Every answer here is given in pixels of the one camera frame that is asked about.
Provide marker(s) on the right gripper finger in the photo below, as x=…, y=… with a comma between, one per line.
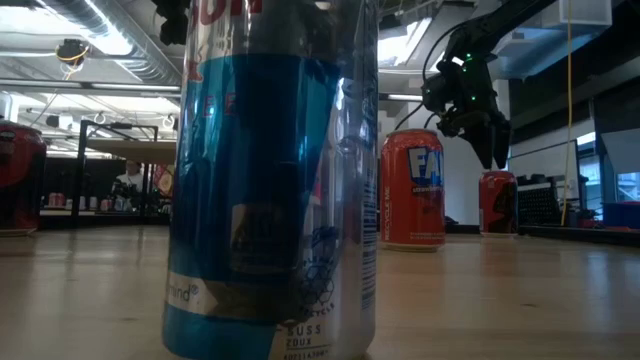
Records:
x=484, y=145
x=502, y=142

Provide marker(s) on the dark red cola can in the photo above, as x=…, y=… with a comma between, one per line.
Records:
x=487, y=210

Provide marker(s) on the red Fanta can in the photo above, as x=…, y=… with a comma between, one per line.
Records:
x=400, y=210

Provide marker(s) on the blue silver energy drink can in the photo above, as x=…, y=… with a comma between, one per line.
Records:
x=225, y=175

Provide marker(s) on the red soda can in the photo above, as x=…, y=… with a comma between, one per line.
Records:
x=20, y=175

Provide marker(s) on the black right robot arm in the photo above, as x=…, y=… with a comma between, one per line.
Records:
x=500, y=22

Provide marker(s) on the black mesh cart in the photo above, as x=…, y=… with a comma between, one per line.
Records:
x=540, y=205

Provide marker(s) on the long suspended light strip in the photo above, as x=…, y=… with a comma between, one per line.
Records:
x=125, y=86

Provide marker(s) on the black floor object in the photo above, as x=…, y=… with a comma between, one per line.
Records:
x=451, y=220

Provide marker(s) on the blue bin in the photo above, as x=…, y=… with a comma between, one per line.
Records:
x=622, y=215

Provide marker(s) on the colourful patchwork hanging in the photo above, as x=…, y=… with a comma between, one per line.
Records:
x=164, y=180

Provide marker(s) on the person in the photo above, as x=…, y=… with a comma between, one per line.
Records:
x=131, y=180

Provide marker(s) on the distant pink cup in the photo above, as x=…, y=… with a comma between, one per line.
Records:
x=105, y=205

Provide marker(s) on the distant pink can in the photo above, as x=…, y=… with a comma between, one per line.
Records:
x=52, y=200

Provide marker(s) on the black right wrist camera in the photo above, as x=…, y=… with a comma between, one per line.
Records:
x=435, y=95

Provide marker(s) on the large silver spiral duct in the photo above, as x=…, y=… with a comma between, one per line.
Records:
x=150, y=67

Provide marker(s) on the black aluminium table frame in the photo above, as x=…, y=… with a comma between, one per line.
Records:
x=575, y=235

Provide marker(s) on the wooden shelf black frame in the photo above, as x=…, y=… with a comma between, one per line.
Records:
x=130, y=150

